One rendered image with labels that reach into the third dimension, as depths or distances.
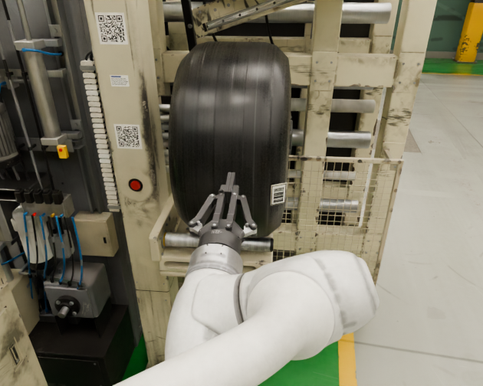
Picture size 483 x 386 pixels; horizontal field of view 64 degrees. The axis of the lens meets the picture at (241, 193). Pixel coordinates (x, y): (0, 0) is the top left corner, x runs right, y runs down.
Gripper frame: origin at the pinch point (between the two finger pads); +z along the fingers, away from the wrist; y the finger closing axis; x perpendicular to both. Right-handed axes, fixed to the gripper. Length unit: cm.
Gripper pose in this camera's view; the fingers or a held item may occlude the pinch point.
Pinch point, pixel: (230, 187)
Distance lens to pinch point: 80.9
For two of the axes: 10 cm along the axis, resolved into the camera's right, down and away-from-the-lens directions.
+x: 0.2, 7.9, 6.1
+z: 0.8, -6.1, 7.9
